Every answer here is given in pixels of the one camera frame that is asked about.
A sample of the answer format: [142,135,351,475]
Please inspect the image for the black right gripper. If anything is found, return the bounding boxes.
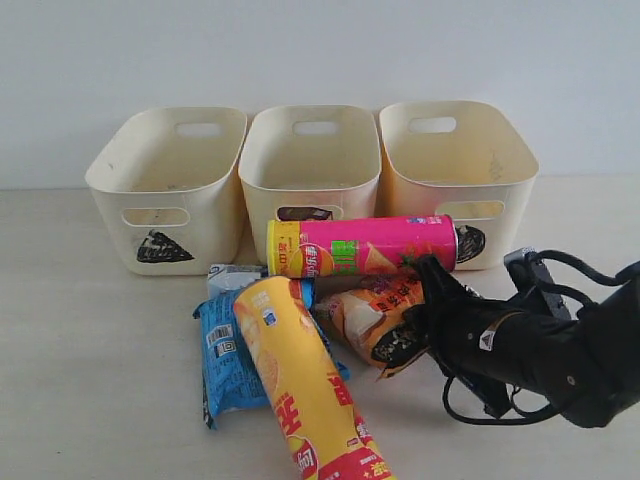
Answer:
[403,255,545,395]

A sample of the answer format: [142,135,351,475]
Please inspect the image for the orange black noodle bag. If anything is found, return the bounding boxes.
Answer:
[313,273,427,378]

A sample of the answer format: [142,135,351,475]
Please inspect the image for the pink Lays chips can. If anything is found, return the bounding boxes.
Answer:
[266,215,458,278]

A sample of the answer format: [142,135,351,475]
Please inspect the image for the yellow Lays chips can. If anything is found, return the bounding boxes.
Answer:
[233,276,394,479]

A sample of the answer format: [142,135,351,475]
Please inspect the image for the purple small box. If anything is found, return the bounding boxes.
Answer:
[276,206,333,221]

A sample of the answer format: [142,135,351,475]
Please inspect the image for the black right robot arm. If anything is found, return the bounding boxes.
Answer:
[404,249,639,428]

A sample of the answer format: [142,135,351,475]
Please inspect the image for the right cream bin circle mark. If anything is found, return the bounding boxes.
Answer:
[377,100,539,270]

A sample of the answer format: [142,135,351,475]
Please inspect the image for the middle cream bin square mark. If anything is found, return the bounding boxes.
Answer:
[238,105,382,264]

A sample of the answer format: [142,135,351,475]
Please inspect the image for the blue noodle bag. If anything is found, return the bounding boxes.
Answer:
[193,279,351,430]

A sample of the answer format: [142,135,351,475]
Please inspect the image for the left cream bin triangle mark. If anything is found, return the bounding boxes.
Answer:
[85,106,248,276]

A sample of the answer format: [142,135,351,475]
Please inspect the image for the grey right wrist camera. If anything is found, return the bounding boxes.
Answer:
[503,247,572,320]

